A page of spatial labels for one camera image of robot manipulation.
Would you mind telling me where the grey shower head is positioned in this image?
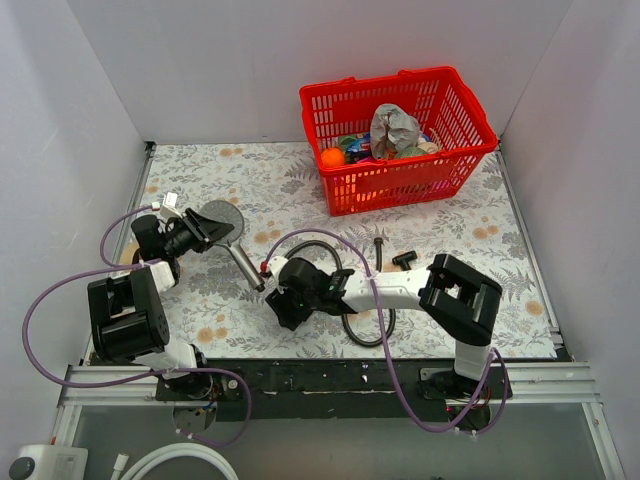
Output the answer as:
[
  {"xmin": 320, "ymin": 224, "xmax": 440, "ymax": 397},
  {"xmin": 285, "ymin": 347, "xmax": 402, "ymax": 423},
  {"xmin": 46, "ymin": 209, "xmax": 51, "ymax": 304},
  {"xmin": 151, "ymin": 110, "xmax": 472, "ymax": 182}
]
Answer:
[{"xmin": 200, "ymin": 200, "xmax": 265, "ymax": 292}]

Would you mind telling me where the dark metal shower hose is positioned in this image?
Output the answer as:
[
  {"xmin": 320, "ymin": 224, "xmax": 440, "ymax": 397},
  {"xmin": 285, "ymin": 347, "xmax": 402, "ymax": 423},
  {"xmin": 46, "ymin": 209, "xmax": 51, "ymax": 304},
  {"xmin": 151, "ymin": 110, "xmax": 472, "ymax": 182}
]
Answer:
[{"xmin": 272, "ymin": 237, "xmax": 399, "ymax": 347}]

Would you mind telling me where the black t-shaped hose fitting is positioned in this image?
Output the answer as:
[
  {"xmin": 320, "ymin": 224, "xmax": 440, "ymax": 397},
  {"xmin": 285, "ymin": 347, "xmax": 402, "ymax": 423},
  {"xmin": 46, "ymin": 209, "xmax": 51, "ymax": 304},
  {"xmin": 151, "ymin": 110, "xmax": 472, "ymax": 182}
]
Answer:
[{"xmin": 392, "ymin": 250, "xmax": 418, "ymax": 271}]

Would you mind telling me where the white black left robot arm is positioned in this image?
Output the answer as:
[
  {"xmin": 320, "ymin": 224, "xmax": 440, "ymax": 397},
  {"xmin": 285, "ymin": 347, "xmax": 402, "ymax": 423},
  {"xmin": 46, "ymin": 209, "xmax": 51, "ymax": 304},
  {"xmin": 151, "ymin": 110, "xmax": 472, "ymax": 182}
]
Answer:
[{"xmin": 87, "ymin": 208, "xmax": 234, "ymax": 400}]

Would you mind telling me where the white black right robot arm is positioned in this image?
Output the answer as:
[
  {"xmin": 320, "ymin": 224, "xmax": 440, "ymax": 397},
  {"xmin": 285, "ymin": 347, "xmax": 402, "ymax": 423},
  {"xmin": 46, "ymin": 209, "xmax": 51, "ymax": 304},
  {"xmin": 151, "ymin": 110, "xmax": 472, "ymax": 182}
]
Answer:
[{"xmin": 261, "ymin": 254, "xmax": 502, "ymax": 399}]

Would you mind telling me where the beige tape roll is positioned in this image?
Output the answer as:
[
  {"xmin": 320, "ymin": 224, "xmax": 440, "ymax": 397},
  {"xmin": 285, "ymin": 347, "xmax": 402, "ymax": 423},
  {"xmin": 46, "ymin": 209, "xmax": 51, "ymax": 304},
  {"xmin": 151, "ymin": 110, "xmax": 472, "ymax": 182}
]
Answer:
[{"xmin": 119, "ymin": 242, "xmax": 140, "ymax": 265}]

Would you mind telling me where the floral table mat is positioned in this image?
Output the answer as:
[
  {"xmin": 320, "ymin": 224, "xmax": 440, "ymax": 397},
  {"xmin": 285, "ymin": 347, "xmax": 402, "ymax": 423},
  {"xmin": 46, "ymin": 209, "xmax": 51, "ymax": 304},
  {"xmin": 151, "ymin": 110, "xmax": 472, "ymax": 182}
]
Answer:
[{"xmin": 97, "ymin": 143, "xmax": 556, "ymax": 359}]

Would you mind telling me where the orange fruit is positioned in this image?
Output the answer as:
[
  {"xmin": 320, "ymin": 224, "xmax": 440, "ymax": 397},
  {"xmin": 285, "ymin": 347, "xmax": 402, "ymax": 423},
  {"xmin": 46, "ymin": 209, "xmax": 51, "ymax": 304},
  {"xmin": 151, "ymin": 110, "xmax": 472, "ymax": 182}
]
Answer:
[{"xmin": 321, "ymin": 147, "xmax": 346, "ymax": 168}]

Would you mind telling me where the blue snack packet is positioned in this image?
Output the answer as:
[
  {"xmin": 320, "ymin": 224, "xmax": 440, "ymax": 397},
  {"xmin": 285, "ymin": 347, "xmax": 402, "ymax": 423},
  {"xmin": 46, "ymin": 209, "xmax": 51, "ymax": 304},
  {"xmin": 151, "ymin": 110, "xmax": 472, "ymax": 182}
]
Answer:
[{"xmin": 345, "ymin": 136, "xmax": 371, "ymax": 156}]

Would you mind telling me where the green round item in basket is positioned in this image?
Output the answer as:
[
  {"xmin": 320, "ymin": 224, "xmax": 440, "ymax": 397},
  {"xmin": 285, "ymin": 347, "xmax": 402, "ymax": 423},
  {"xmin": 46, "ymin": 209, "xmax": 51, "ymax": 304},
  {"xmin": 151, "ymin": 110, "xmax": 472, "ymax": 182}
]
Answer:
[{"xmin": 395, "ymin": 146, "xmax": 426, "ymax": 159}]

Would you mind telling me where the white round item in basket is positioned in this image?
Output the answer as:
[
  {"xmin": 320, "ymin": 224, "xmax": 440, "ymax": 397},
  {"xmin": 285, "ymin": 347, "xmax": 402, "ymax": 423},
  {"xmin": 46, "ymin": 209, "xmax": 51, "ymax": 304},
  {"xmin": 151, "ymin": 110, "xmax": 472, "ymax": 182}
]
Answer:
[{"xmin": 417, "ymin": 142, "xmax": 440, "ymax": 154}]

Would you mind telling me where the red plastic basket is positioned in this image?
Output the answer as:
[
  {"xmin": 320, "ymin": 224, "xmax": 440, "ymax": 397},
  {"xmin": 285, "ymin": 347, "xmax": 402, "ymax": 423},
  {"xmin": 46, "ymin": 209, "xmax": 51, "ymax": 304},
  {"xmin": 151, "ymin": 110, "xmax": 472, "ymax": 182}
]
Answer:
[{"xmin": 299, "ymin": 66, "xmax": 498, "ymax": 216}]

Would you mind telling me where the white box with grey button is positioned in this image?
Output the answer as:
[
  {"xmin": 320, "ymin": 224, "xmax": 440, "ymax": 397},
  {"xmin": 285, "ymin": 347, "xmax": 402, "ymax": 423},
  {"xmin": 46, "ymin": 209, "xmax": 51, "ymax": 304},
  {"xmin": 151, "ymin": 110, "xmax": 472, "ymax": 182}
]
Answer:
[{"xmin": 9, "ymin": 444, "xmax": 88, "ymax": 480}]

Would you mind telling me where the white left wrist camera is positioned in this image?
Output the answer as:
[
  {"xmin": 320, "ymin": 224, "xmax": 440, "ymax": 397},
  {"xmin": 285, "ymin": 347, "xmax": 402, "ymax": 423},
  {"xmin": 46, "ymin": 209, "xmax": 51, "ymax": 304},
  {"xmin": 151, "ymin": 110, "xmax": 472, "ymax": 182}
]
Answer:
[{"xmin": 151, "ymin": 192, "xmax": 182, "ymax": 220}]

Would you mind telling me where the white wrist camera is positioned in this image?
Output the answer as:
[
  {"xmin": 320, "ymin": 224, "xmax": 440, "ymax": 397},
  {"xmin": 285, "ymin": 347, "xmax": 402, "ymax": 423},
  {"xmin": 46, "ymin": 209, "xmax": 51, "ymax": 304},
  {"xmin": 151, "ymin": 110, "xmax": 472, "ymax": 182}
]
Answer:
[
  {"xmin": 259, "ymin": 256, "xmax": 288, "ymax": 278},
  {"xmin": 151, "ymin": 192, "xmax": 182, "ymax": 220}
]

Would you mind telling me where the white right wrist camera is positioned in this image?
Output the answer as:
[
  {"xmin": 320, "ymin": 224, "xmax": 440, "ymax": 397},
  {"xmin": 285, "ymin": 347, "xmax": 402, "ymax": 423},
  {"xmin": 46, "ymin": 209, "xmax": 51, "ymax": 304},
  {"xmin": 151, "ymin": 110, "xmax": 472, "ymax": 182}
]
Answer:
[{"xmin": 259, "ymin": 256, "xmax": 288, "ymax": 278}]

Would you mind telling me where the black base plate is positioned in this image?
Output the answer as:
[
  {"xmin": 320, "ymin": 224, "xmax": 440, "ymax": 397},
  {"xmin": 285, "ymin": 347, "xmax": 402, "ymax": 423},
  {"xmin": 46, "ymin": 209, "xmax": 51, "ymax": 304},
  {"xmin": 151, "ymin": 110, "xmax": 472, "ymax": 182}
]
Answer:
[{"xmin": 154, "ymin": 357, "xmax": 514, "ymax": 424}]

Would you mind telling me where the white hose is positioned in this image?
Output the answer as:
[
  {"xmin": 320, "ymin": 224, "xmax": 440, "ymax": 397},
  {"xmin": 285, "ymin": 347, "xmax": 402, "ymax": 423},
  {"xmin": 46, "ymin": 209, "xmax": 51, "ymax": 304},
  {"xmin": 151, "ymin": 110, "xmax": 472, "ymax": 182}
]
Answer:
[{"xmin": 112, "ymin": 443, "xmax": 239, "ymax": 480}]

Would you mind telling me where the aluminium rail frame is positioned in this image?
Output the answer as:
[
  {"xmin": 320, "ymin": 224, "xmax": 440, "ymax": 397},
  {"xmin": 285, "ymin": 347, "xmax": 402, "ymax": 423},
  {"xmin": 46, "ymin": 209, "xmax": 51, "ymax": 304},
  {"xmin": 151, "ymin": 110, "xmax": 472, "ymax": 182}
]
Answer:
[{"xmin": 59, "ymin": 359, "xmax": 624, "ymax": 479}]

